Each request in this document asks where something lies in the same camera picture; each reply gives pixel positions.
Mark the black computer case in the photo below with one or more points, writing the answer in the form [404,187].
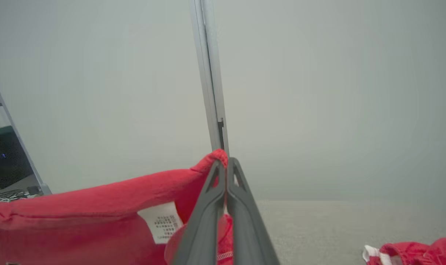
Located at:
[6,162]

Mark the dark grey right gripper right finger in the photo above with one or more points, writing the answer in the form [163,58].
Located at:
[246,228]

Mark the grey double-foot partition post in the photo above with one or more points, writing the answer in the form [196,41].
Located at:
[210,73]

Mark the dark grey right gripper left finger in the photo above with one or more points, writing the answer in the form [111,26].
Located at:
[202,221]

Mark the small black power adapter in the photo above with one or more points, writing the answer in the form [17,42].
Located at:
[34,190]

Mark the red t-shirt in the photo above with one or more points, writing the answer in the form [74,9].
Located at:
[79,221]

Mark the red shorts with white stripes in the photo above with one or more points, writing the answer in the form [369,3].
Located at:
[421,254]

